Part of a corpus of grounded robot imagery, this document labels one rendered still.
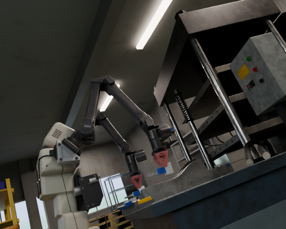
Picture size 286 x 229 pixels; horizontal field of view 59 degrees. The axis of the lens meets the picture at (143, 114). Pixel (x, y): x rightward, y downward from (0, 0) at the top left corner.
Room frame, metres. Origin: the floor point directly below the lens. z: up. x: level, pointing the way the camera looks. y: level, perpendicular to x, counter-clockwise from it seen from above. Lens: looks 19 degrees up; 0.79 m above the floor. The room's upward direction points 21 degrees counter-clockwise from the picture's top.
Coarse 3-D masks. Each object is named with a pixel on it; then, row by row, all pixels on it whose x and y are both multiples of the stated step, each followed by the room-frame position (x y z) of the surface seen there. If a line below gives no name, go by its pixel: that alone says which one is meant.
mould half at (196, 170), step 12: (192, 168) 1.45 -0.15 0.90; (204, 168) 1.46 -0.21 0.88; (216, 168) 1.48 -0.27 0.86; (168, 180) 1.41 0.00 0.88; (180, 180) 1.42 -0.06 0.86; (204, 180) 1.45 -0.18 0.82; (144, 192) 1.38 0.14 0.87; (156, 192) 1.39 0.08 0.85; (168, 192) 1.40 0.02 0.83; (180, 192) 1.42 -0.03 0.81
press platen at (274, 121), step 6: (270, 120) 1.79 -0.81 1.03; (276, 120) 1.80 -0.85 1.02; (252, 126) 1.75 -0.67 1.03; (258, 126) 1.76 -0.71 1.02; (264, 126) 1.77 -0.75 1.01; (270, 126) 1.78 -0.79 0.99; (252, 132) 1.75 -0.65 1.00; (234, 138) 1.89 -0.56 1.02; (222, 144) 2.09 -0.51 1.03; (228, 144) 2.00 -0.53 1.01; (216, 150) 2.24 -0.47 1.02; (222, 150) 2.13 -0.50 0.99; (210, 156) 2.39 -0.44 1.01; (204, 162) 2.58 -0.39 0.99
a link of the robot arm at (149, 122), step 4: (148, 120) 1.29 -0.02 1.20; (148, 124) 1.28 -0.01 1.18; (152, 124) 1.29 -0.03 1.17; (160, 124) 1.32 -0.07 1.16; (164, 124) 1.33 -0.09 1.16; (148, 128) 1.30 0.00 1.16; (152, 128) 1.31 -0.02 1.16; (160, 128) 1.31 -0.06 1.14; (164, 128) 1.31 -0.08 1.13; (168, 128) 1.31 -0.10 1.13; (164, 132) 1.30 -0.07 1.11; (168, 132) 1.31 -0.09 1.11; (164, 136) 1.32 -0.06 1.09; (168, 136) 1.34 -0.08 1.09
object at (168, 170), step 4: (168, 164) 1.29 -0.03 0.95; (160, 168) 1.28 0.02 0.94; (164, 168) 1.28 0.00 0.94; (168, 168) 1.28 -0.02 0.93; (172, 168) 1.29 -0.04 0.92; (156, 172) 1.29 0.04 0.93; (160, 172) 1.28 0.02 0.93; (164, 172) 1.28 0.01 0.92; (168, 172) 1.28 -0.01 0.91; (172, 172) 1.29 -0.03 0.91
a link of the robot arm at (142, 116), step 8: (112, 80) 1.34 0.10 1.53; (112, 88) 1.35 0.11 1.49; (120, 96) 1.34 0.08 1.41; (120, 104) 1.36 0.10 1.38; (128, 104) 1.33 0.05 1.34; (128, 112) 1.34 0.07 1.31; (136, 112) 1.31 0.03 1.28; (144, 112) 1.32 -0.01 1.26; (136, 120) 1.33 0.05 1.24; (144, 120) 1.30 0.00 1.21; (152, 120) 1.31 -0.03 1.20; (144, 128) 1.32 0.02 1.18
